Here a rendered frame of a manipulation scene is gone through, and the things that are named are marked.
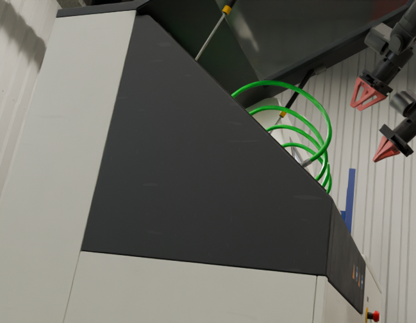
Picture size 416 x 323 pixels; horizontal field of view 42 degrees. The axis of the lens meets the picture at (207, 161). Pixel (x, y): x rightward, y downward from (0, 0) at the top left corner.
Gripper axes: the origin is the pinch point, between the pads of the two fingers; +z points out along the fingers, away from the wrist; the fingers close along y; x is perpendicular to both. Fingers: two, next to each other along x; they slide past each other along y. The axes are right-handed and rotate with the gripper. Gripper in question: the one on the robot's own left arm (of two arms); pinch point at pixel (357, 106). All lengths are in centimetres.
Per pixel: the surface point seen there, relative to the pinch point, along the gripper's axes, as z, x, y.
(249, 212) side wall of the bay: 28, 15, 43
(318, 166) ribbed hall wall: 165, -253, -623
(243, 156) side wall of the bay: 20.7, 4.1, 40.8
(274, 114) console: 25, -37, -32
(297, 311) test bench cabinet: 33, 37, 45
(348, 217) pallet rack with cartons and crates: 154, -126, -492
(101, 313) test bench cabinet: 65, 9, 57
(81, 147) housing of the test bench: 47, -30, 51
